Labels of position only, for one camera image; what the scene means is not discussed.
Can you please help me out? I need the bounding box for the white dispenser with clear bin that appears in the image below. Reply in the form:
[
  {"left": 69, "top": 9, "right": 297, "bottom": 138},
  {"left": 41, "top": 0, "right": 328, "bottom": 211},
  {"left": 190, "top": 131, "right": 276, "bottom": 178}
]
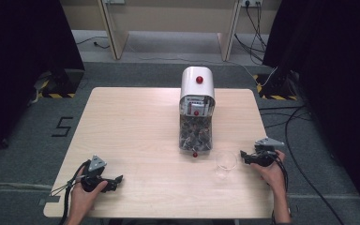
[{"left": 178, "top": 66, "right": 217, "bottom": 158}]

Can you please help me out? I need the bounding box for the black stand base striped tape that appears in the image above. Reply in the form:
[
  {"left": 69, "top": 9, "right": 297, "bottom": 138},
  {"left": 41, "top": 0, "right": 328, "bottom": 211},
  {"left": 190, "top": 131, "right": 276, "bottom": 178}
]
[
  {"left": 252, "top": 72, "right": 298, "bottom": 101},
  {"left": 33, "top": 68, "right": 86, "bottom": 99}
]

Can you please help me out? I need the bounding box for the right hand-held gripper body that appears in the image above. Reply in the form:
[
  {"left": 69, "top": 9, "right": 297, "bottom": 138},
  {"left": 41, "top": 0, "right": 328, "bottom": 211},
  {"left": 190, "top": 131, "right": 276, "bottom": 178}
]
[{"left": 249, "top": 137, "right": 286, "bottom": 168}]

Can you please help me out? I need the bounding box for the long black floor cable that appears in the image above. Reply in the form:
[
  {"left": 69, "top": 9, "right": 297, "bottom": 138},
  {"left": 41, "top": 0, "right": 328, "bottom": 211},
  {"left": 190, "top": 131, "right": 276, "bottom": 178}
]
[{"left": 284, "top": 105, "right": 347, "bottom": 225}]

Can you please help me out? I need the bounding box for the bundle of black outlet cables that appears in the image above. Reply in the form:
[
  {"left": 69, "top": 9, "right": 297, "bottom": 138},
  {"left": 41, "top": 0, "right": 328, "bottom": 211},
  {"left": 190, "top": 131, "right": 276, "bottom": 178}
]
[{"left": 233, "top": 2, "right": 269, "bottom": 66}]

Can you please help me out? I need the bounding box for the hand-held gripper cable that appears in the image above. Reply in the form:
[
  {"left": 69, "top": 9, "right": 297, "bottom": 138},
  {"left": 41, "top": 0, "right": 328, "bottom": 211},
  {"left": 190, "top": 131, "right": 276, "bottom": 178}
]
[
  {"left": 271, "top": 155, "right": 291, "bottom": 225},
  {"left": 49, "top": 160, "right": 90, "bottom": 225}
]

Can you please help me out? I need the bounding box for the white wall outlet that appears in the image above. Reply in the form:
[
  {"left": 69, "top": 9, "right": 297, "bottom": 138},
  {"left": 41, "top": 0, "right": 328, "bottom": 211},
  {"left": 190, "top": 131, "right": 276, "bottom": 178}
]
[{"left": 241, "top": 0, "right": 263, "bottom": 8}]

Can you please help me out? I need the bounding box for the left hand-held gripper cable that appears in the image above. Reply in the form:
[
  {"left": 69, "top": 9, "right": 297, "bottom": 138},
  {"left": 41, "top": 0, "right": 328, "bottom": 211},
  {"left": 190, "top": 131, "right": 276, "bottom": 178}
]
[{"left": 49, "top": 160, "right": 90, "bottom": 225}]

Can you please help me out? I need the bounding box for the black curtain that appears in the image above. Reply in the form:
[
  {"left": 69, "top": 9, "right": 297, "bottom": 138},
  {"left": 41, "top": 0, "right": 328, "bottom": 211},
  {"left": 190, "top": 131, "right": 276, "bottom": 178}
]
[
  {"left": 262, "top": 0, "right": 360, "bottom": 217},
  {"left": 0, "top": 0, "right": 86, "bottom": 167}
]

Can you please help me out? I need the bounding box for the right hand-held gripper cable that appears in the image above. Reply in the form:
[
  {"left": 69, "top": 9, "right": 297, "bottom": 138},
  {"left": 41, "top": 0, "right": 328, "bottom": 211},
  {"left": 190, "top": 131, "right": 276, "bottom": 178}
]
[{"left": 271, "top": 155, "right": 291, "bottom": 225}]

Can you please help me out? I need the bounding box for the clear glass cup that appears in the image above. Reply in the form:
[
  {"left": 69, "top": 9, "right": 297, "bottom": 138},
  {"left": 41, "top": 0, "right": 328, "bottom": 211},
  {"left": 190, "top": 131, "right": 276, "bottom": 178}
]
[{"left": 214, "top": 151, "right": 239, "bottom": 181}]

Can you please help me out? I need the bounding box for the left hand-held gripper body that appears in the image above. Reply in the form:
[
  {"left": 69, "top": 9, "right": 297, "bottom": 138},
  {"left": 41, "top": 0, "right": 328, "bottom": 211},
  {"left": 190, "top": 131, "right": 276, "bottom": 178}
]
[{"left": 81, "top": 155, "right": 109, "bottom": 193}]

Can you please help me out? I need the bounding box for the person's right hand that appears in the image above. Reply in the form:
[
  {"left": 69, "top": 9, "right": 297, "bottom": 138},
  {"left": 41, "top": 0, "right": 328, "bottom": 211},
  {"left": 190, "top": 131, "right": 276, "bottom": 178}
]
[{"left": 250, "top": 150, "right": 288, "bottom": 193}]

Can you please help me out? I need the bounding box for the beige desk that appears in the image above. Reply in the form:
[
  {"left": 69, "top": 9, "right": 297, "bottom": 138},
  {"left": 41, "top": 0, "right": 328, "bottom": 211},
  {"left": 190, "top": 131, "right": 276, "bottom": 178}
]
[{"left": 59, "top": 0, "right": 283, "bottom": 62}]

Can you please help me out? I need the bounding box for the black floor cable with plug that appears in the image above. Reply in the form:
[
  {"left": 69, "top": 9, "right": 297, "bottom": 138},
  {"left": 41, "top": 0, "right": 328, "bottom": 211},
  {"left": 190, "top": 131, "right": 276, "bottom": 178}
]
[{"left": 75, "top": 35, "right": 111, "bottom": 51}]

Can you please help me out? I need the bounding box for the person's left hand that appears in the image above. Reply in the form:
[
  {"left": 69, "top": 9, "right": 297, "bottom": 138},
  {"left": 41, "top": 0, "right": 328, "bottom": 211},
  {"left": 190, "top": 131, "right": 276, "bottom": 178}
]
[{"left": 69, "top": 179, "right": 109, "bottom": 218}]

